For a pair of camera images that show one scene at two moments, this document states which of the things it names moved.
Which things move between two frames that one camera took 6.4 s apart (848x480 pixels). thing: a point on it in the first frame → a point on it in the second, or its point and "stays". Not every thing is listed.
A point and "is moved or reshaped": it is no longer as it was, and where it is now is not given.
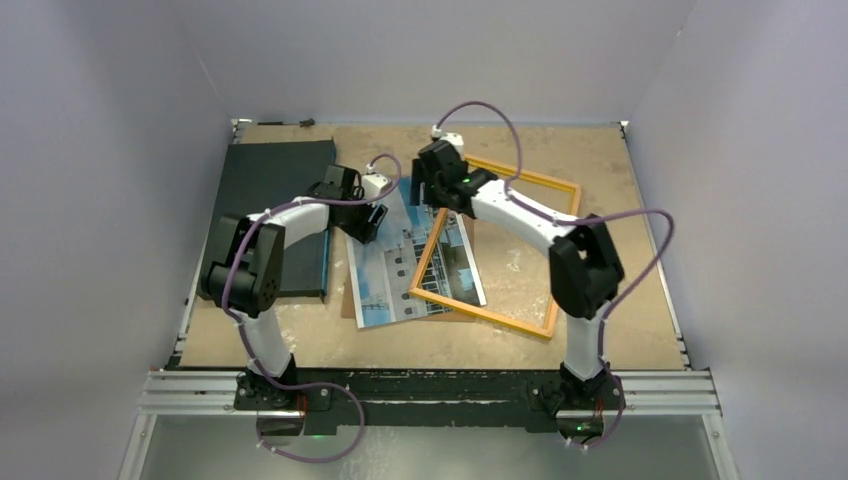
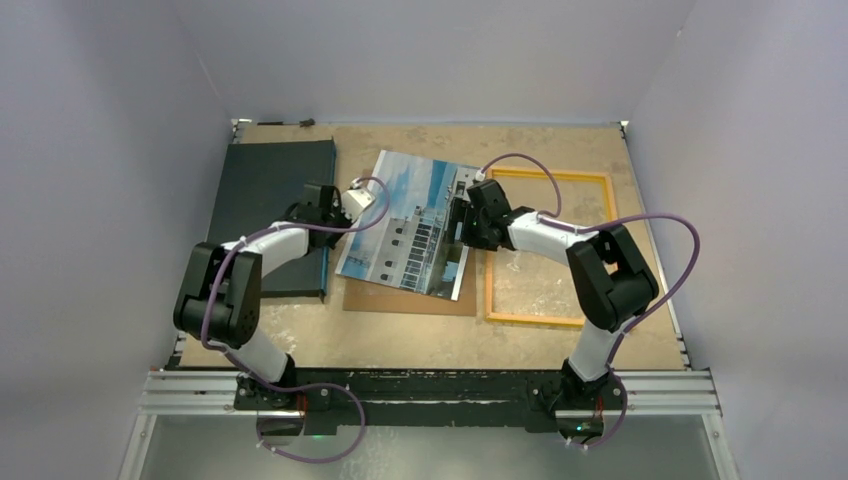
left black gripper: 364,231 → 335,209
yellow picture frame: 474,311 → 489,253
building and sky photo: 382,270 is moved or reshaped
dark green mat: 259,176 stays
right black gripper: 423,175 → 462,211
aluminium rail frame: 200,392 stays
